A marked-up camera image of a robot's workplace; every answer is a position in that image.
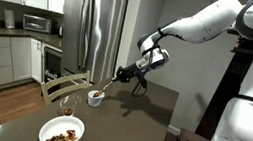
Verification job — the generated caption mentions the white ceramic cup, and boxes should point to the white ceramic cup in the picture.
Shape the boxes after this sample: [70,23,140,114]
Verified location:
[86,88,107,110]

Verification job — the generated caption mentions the light wooden chair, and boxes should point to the light wooden chair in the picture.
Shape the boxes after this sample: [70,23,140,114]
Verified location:
[38,63,93,112]

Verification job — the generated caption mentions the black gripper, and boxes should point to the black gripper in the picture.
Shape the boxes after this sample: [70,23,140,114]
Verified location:
[111,60,144,87]

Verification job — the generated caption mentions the silver toaster oven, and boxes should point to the silver toaster oven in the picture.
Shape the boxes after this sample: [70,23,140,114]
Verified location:
[20,14,54,35]

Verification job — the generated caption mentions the stainless steel refrigerator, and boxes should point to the stainless steel refrigerator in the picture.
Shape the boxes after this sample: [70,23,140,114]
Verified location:
[51,0,130,88]

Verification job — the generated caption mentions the white paper towel roll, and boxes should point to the white paper towel roll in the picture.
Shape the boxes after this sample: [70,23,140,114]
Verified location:
[1,8,19,31]

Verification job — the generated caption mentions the clear drinking glass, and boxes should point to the clear drinking glass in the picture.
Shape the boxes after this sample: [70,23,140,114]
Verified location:
[56,91,79,118]

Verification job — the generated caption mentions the black undercounter wine cooler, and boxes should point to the black undercounter wine cooler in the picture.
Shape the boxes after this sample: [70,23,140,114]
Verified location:
[38,45,67,87]

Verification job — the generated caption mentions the silver metal spoon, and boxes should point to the silver metal spoon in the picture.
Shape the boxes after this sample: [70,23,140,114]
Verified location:
[92,76,115,101]

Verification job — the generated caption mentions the small black countertop appliance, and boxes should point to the small black countertop appliance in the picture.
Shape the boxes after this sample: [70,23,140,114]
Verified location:
[56,25,65,39]

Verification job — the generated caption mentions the dried fruit nut mix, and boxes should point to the dried fruit nut mix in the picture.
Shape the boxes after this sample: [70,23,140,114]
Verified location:
[44,124,81,141]

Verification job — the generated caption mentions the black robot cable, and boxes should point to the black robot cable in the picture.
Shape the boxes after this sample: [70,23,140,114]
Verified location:
[131,24,187,104]

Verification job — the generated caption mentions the white ceramic bowl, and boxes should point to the white ceramic bowl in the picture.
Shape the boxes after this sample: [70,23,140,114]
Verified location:
[37,112,87,141]

